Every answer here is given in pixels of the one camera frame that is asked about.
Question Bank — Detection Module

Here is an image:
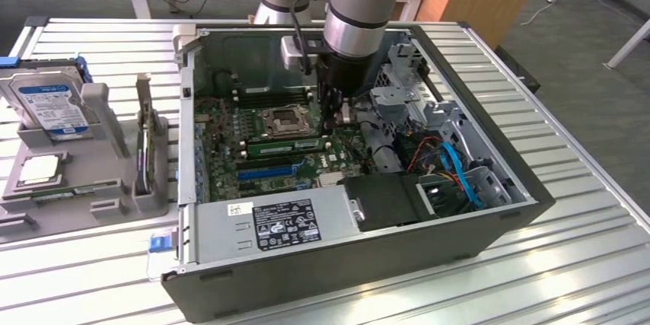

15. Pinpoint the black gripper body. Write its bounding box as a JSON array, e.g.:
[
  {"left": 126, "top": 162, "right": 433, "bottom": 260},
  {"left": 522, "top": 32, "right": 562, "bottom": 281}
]
[{"left": 316, "top": 51, "right": 377, "bottom": 100}]

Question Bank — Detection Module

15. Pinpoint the green RAM stick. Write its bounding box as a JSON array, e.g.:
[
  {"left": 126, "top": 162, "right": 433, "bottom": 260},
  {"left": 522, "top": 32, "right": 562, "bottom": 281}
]
[
  {"left": 3, "top": 183, "right": 108, "bottom": 201},
  {"left": 246, "top": 138, "right": 327, "bottom": 158}
]

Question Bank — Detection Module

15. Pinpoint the black RAM slot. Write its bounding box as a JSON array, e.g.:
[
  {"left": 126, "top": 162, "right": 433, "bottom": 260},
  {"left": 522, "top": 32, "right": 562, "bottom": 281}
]
[{"left": 234, "top": 155, "right": 307, "bottom": 172}]

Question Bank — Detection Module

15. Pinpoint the CPU socket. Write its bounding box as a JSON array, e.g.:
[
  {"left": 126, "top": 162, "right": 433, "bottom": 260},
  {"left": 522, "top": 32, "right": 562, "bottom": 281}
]
[{"left": 258, "top": 105, "right": 320, "bottom": 140}]

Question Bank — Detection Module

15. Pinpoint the silver disk bay cage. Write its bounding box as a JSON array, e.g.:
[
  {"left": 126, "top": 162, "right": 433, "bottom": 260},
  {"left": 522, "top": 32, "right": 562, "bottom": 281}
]
[{"left": 369, "top": 41, "right": 515, "bottom": 209}]

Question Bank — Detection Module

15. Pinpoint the blue expansion slot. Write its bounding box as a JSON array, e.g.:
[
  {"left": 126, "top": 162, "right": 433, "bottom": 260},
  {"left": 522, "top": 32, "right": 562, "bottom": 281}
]
[{"left": 236, "top": 164, "right": 299, "bottom": 182}]

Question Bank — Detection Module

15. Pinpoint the green motherboard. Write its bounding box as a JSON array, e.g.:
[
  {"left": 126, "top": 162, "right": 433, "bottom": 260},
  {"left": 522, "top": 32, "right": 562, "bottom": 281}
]
[{"left": 192, "top": 95, "right": 389, "bottom": 203}]

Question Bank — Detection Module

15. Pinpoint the graphics card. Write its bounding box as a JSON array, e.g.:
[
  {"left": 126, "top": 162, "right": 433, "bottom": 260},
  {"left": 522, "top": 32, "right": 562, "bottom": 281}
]
[{"left": 134, "top": 72, "right": 156, "bottom": 195}]

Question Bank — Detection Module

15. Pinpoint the grey power supply unit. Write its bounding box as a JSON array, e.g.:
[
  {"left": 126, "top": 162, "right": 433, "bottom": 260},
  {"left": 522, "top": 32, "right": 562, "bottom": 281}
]
[{"left": 194, "top": 187, "right": 361, "bottom": 266}]

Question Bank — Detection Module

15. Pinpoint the open black PC case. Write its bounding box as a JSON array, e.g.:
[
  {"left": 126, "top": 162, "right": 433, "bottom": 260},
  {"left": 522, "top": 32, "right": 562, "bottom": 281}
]
[{"left": 160, "top": 20, "right": 558, "bottom": 325}]

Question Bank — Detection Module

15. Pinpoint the blue plastic clip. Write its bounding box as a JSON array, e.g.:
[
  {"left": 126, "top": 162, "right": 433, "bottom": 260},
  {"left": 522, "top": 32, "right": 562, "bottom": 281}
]
[{"left": 146, "top": 228, "right": 175, "bottom": 254}]

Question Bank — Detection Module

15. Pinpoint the grey parts rack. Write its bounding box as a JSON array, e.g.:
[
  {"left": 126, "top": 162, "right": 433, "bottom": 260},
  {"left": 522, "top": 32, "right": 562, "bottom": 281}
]
[{"left": 0, "top": 81, "right": 179, "bottom": 244}]

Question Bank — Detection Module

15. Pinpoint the hard disk blue label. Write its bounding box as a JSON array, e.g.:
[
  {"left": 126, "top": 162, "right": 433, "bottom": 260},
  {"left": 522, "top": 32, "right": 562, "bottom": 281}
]
[{"left": 0, "top": 59, "right": 96, "bottom": 140}]

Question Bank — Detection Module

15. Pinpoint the white table leg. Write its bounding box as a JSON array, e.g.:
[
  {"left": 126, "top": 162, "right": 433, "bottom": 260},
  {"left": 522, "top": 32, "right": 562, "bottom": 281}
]
[{"left": 605, "top": 18, "right": 650, "bottom": 70}]

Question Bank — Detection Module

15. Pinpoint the silver CPU chip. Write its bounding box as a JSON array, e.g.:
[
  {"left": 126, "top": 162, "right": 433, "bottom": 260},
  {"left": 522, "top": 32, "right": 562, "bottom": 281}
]
[{"left": 16, "top": 155, "right": 66, "bottom": 186}]

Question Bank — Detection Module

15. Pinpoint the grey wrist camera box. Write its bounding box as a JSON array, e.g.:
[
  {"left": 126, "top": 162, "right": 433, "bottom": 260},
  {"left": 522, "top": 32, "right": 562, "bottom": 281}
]
[{"left": 278, "top": 35, "right": 327, "bottom": 70}]

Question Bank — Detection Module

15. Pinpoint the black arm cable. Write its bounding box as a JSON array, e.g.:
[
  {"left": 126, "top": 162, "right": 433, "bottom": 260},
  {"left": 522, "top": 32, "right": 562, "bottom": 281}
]
[{"left": 291, "top": 0, "right": 332, "bottom": 75}]

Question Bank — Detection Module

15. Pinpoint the blue flat wire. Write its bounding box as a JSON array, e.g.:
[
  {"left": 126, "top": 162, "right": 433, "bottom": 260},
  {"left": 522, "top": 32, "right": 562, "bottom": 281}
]
[{"left": 439, "top": 142, "right": 485, "bottom": 211}]

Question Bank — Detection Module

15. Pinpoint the black table end bracket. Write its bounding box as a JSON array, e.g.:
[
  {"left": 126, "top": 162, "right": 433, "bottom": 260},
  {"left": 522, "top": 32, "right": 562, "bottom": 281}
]
[{"left": 494, "top": 46, "right": 542, "bottom": 94}]

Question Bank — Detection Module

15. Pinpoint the white floor cable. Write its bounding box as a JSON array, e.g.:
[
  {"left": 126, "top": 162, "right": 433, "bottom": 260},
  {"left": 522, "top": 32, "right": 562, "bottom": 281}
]
[{"left": 519, "top": 0, "right": 586, "bottom": 26}]

